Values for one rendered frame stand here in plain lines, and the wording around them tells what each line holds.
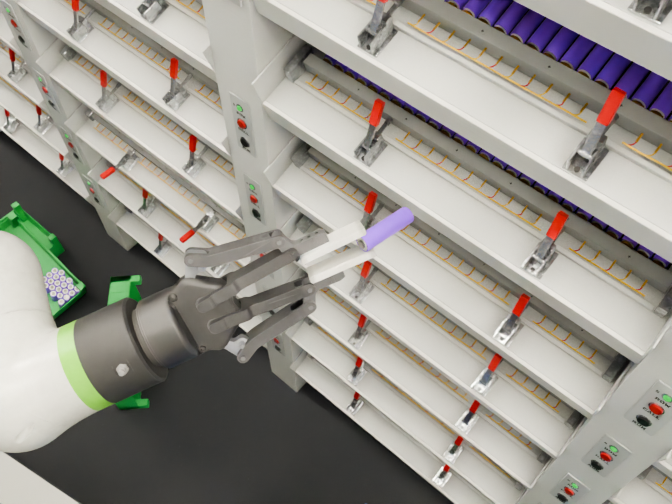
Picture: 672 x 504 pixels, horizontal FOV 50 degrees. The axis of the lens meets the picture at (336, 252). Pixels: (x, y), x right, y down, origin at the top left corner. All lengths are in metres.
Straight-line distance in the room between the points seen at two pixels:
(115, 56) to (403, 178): 0.69
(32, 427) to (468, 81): 0.56
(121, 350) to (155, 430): 1.33
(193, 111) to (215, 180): 0.19
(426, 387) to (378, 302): 0.23
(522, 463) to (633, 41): 0.95
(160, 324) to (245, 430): 1.31
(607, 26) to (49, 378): 0.58
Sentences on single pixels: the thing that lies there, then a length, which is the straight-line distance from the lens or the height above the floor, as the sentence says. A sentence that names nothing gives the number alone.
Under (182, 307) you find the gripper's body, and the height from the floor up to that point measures 1.25.
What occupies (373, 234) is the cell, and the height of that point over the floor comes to 1.29.
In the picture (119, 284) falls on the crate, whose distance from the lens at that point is 2.02.
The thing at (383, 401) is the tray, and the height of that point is 0.35.
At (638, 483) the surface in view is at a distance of 1.27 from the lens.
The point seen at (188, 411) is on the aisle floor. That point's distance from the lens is 2.04.
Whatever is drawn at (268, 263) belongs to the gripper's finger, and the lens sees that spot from 0.71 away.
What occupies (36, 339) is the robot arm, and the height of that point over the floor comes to 1.24.
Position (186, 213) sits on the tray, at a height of 0.54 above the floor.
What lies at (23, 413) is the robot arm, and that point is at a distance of 0.75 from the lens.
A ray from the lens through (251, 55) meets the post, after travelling 1.02.
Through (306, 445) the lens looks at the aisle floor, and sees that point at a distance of 1.98.
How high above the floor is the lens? 1.89
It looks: 58 degrees down
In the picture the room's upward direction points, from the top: straight up
